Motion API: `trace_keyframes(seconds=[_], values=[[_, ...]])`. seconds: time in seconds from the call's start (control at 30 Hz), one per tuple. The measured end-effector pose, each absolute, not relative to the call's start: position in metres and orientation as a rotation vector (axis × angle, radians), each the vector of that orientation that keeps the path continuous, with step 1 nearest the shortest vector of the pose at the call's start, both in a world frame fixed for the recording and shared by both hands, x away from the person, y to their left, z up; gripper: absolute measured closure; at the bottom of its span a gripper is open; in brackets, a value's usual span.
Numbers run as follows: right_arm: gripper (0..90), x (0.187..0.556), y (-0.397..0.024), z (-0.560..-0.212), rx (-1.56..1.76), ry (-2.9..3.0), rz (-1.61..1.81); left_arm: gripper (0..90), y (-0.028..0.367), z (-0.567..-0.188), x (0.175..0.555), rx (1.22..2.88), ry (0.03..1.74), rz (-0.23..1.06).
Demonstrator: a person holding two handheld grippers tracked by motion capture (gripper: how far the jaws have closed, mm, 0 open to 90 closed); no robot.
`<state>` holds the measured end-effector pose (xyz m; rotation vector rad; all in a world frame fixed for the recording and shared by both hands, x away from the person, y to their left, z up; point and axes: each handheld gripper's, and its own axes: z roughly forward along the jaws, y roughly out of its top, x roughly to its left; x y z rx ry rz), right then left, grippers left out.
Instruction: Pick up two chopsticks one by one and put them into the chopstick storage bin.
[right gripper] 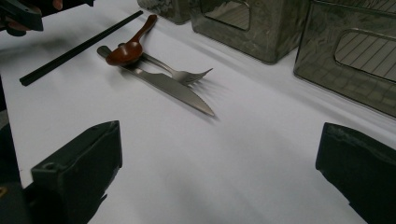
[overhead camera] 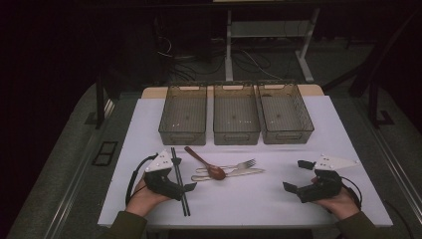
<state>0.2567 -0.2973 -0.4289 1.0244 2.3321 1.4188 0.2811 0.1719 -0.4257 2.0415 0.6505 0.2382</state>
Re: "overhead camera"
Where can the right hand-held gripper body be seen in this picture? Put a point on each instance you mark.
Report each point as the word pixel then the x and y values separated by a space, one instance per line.
pixel 323 189

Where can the black chopstick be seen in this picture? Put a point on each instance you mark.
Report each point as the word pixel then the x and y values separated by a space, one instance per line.
pixel 186 205
pixel 182 205

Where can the silver knife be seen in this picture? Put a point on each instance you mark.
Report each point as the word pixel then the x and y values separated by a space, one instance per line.
pixel 245 172

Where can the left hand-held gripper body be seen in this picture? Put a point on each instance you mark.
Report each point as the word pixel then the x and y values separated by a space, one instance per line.
pixel 162 184

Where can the white metal desk frame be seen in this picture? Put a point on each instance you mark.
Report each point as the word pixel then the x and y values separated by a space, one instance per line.
pixel 229 49

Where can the person's right hand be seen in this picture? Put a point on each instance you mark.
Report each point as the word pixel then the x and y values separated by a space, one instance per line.
pixel 341 205

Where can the silver metal fork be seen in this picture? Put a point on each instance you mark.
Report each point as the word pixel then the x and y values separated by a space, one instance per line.
pixel 247 163

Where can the brown wooden spoon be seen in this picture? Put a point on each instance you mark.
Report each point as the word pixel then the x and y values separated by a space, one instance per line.
pixel 217 172

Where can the person's left hand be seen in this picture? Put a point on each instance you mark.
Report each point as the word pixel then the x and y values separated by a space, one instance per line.
pixel 142 199

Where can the black metal stand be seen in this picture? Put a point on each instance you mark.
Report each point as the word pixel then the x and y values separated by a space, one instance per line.
pixel 373 99
pixel 99 99

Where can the smoky clear plastic bin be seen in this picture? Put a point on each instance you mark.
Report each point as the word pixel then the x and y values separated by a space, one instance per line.
pixel 236 114
pixel 183 114
pixel 285 114

